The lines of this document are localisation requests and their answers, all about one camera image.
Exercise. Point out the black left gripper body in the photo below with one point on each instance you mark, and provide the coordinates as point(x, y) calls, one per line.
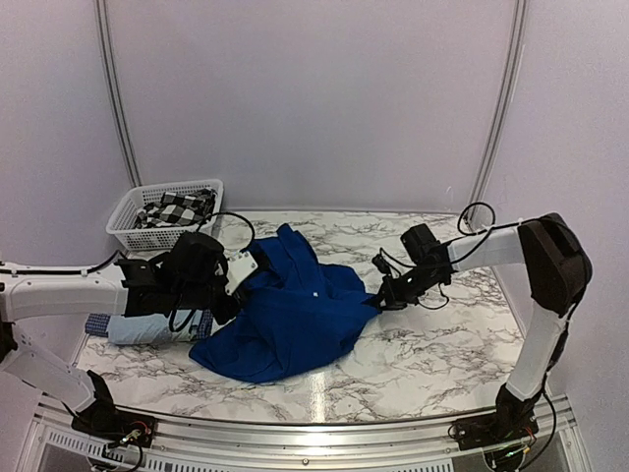
point(194, 294)

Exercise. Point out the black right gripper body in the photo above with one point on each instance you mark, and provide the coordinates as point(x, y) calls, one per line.
point(409, 290)

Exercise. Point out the blue pleated skirt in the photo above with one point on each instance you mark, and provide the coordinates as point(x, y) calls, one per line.
point(300, 315)

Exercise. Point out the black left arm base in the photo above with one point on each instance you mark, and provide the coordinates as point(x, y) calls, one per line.
point(103, 419)

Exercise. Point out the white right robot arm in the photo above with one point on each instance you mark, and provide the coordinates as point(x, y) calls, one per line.
point(558, 269)

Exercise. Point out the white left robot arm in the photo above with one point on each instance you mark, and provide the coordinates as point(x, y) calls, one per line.
point(128, 288)

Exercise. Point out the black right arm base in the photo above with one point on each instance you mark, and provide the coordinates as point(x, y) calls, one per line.
point(513, 419)

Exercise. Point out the white plastic laundry basket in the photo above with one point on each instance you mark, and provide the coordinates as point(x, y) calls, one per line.
point(122, 223)

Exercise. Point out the black white checkered cloth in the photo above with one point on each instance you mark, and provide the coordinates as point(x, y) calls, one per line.
point(177, 210)

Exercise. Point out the folded light blue t-shirt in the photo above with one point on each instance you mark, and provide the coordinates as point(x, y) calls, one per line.
point(157, 328)

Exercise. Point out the folded blue checkered shirt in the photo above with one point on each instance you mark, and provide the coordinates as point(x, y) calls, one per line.
point(96, 325)

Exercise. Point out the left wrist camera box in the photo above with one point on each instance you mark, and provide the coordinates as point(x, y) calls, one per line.
point(196, 257)

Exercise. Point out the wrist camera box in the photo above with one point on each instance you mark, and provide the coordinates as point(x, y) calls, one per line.
point(196, 257)
point(418, 242)

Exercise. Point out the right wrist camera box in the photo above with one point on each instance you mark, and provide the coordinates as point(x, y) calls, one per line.
point(418, 242)

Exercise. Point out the aluminium front frame rail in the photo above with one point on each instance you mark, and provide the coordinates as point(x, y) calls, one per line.
point(433, 443)

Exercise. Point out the left aluminium wall post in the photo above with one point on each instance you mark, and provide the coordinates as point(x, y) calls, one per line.
point(106, 43)

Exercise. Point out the aluminium wall post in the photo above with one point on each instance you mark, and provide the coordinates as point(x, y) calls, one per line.
point(508, 84)
point(106, 43)

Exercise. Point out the right aluminium wall post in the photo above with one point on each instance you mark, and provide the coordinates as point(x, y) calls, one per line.
point(508, 84)

